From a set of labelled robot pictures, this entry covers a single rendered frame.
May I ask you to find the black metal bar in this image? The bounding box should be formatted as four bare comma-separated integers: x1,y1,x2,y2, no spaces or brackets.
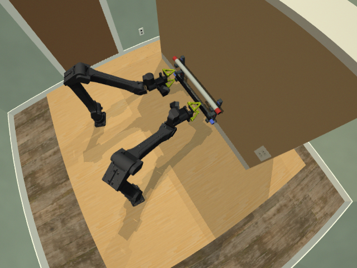
174,73,215,125

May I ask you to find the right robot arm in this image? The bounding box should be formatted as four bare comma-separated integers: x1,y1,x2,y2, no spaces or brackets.
102,101,186,207

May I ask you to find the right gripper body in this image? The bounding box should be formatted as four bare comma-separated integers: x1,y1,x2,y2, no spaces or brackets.
179,106,194,123

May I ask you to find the white tube with red ends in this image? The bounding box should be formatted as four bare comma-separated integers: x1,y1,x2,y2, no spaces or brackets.
172,56,221,115

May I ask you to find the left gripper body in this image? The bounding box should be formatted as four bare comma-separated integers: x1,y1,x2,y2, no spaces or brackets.
155,71,168,87

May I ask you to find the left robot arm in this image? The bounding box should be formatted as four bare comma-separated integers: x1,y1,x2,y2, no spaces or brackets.
64,62,170,127

